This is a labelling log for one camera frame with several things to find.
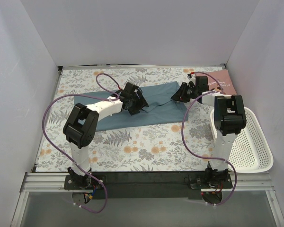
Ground blue t shirt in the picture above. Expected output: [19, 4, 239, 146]
[74, 81, 189, 132]

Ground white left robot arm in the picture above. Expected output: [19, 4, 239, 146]
[63, 82, 149, 189]

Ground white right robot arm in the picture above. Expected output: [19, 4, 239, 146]
[171, 72, 247, 188]

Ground folded pink t shirt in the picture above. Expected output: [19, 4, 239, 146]
[208, 70, 237, 95]

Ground floral table mat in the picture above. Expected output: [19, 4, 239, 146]
[35, 67, 214, 172]

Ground white perforated plastic basket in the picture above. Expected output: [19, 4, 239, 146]
[210, 107, 274, 175]

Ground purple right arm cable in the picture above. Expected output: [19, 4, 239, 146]
[181, 70, 239, 208]

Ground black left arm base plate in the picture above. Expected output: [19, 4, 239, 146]
[63, 175, 105, 199]

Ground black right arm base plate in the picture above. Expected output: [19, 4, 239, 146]
[183, 175, 233, 205]

